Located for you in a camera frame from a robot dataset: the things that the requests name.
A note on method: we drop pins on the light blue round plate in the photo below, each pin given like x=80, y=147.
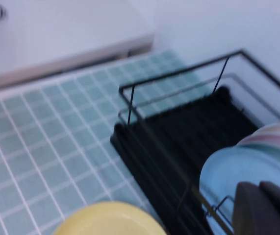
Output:
x=240, y=166

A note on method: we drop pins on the black plastic drip tray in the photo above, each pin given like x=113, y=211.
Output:
x=179, y=137

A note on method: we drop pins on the cream white round plate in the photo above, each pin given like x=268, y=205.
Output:
x=279, y=127

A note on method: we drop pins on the yellow round plate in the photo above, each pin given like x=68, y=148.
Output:
x=110, y=220

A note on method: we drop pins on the green checked tablecloth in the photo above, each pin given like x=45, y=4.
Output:
x=44, y=147

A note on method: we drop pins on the pink round plate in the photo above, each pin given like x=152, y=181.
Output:
x=272, y=138

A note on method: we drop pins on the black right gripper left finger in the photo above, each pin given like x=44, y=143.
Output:
x=247, y=210

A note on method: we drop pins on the teal green round plate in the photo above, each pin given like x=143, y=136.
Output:
x=272, y=148

